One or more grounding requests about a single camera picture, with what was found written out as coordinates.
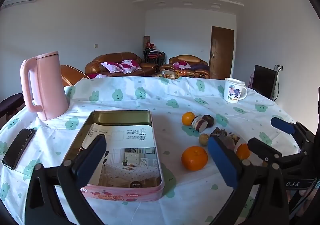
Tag stacked dark chairs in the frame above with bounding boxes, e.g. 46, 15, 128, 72
144, 47, 166, 65

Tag dark padded chair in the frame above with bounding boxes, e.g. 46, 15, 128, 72
0, 93, 24, 118

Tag small orange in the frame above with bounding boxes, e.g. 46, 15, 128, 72
182, 112, 196, 126

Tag black rectangular case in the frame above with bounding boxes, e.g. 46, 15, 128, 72
2, 129, 36, 170

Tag cluttered coffee table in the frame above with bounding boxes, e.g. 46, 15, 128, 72
152, 70, 195, 80

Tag purple blanket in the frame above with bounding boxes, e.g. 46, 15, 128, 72
190, 64, 209, 72

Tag long brown leather sofa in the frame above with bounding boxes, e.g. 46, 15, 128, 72
85, 52, 160, 79

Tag white tablecloth green cloud print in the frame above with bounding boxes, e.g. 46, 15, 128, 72
0, 76, 302, 225

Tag black television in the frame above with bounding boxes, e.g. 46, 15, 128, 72
251, 64, 277, 100

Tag white cartoon print mug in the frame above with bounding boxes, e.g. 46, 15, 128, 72
223, 77, 248, 103

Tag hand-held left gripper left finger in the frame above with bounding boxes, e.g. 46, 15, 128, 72
24, 134, 108, 225

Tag medium orange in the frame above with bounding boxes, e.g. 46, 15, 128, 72
236, 143, 250, 160

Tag person's right hand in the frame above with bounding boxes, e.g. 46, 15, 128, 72
296, 185, 320, 225

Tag pink metal tin box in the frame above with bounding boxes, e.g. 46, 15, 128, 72
61, 110, 165, 202

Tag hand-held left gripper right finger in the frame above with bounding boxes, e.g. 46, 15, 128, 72
207, 135, 290, 225

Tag pink floral pillow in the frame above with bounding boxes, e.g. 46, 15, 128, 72
119, 59, 142, 73
101, 61, 121, 73
173, 61, 191, 70

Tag printed paper leaflet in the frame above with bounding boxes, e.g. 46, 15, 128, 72
72, 125, 162, 188

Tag short brown leather sofa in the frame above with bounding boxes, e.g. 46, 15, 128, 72
160, 55, 210, 79

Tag pink electric kettle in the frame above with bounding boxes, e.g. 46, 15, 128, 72
20, 51, 69, 121

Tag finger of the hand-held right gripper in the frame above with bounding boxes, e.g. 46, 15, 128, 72
247, 137, 310, 169
271, 116, 317, 152

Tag dark sugarcane chunk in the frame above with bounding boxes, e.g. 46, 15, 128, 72
227, 132, 241, 150

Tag large orange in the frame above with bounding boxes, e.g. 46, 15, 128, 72
181, 145, 208, 171

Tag brown wooden door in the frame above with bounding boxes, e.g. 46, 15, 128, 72
209, 26, 235, 80

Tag whole dark mangosteen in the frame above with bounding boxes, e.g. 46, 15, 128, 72
202, 114, 215, 128

